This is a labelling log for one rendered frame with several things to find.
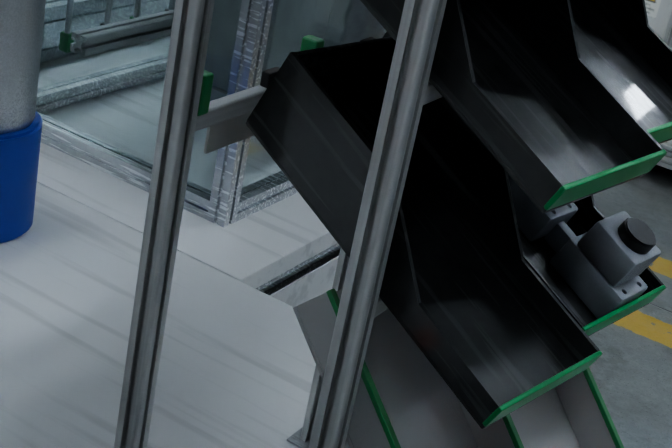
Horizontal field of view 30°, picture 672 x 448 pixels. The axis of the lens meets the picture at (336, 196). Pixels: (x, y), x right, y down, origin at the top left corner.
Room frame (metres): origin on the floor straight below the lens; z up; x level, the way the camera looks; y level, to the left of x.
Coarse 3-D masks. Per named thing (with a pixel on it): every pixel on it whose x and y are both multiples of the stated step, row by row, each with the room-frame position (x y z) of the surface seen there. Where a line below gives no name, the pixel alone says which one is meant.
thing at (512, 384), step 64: (320, 64) 0.87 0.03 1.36; (384, 64) 0.94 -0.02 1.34; (256, 128) 0.85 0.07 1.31; (320, 128) 0.81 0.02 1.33; (448, 128) 0.90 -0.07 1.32; (320, 192) 0.81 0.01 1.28; (448, 192) 0.89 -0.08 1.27; (448, 256) 0.84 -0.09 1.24; (512, 256) 0.85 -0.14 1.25; (448, 320) 0.78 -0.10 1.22; (512, 320) 0.81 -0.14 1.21; (448, 384) 0.72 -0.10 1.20; (512, 384) 0.75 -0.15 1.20
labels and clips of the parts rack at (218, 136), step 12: (312, 36) 0.98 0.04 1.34; (312, 48) 0.97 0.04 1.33; (204, 72) 0.85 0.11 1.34; (264, 72) 0.92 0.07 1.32; (276, 72) 0.93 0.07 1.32; (204, 84) 0.84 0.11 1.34; (264, 84) 0.92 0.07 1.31; (204, 96) 0.84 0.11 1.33; (204, 108) 0.84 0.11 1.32; (228, 120) 0.90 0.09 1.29; (240, 120) 0.91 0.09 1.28; (216, 132) 0.89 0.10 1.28; (228, 132) 0.90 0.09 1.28; (240, 132) 0.92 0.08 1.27; (216, 144) 0.89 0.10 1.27; (228, 144) 0.90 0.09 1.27; (348, 444) 0.77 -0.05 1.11
